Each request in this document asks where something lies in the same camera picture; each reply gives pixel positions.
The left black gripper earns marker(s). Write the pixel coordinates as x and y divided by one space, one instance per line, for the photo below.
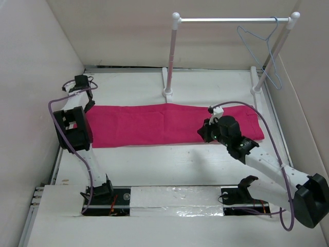
89 106

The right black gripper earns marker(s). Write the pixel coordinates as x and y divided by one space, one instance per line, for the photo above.
204 131

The pink trousers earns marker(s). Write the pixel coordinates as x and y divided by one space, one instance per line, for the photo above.
160 124

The blue wire hanger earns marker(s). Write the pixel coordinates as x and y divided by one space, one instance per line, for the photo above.
269 70

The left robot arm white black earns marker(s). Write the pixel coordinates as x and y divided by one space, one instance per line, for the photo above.
75 135

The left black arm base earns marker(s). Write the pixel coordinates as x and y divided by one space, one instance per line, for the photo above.
116 206

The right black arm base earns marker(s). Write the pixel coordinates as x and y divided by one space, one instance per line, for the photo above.
237 201

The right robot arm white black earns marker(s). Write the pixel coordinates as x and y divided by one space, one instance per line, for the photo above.
304 195

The silver tape strip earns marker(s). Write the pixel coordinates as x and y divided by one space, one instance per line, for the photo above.
175 201

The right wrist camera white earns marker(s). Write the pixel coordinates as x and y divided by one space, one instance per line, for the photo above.
216 112

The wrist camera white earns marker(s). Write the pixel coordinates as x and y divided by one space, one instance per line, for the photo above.
80 82
216 112

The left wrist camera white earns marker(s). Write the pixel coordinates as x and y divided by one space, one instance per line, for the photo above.
80 82

